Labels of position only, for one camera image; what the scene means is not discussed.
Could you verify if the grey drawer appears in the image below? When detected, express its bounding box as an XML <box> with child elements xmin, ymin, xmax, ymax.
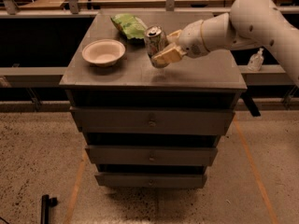
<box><xmin>70</xmin><ymin>106</ymin><xmax>234</xmax><ymax>135</ymax></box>
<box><xmin>95</xmin><ymin>173</ymin><xmax>206</xmax><ymax>189</ymax></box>
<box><xmin>85</xmin><ymin>146</ymin><xmax>218</xmax><ymax>166</ymax></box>

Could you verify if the middle grey drawer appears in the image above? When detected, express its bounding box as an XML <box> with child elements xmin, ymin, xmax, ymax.
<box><xmin>85</xmin><ymin>146</ymin><xmax>218</xmax><ymax>166</ymax></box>

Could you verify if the bottom grey drawer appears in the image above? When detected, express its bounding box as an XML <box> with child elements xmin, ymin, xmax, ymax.
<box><xmin>95</xmin><ymin>173</ymin><xmax>206</xmax><ymax>189</ymax></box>

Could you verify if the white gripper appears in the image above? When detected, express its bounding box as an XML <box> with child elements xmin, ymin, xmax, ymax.
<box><xmin>151</xmin><ymin>20</ymin><xmax>209</xmax><ymax>65</ymax></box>

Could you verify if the top grey drawer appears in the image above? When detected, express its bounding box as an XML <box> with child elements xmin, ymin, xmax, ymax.
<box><xmin>70</xmin><ymin>106</ymin><xmax>234</xmax><ymax>135</ymax></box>

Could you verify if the green chip bag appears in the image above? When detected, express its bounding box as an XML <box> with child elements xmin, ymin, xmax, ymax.
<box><xmin>110</xmin><ymin>13</ymin><xmax>148</xmax><ymax>39</ymax></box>

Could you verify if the grey metal railing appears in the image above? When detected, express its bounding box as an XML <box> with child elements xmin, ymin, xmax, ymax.
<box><xmin>0</xmin><ymin>0</ymin><xmax>299</xmax><ymax>20</ymax></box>

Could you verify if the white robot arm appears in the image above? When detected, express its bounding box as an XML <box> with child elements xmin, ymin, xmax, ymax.
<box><xmin>151</xmin><ymin>0</ymin><xmax>299</xmax><ymax>86</ymax></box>

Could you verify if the silver green 7up can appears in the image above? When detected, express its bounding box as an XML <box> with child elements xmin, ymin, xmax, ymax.
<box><xmin>144</xmin><ymin>26</ymin><xmax>168</xmax><ymax>68</ymax></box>

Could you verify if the white paper bowl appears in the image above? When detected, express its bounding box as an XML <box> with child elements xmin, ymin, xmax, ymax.
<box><xmin>82</xmin><ymin>39</ymin><xmax>125</xmax><ymax>67</ymax></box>

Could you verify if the grey drawer cabinet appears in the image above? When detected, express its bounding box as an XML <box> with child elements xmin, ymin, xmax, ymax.
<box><xmin>59</xmin><ymin>10</ymin><xmax>248</xmax><ymax>190</ymax></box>

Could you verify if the clear sanitizer pump bottle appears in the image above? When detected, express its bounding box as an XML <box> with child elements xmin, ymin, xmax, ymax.
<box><xmin>248</xmin><ymin>48</ymin><xmax>264</xmax><ymax>72</ymax></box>

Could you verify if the black bracket on floor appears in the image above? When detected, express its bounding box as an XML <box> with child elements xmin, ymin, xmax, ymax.
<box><xmin>40</xmin><ymin>194</ymin><xmax>58</xmax><ymax>224</ymax></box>

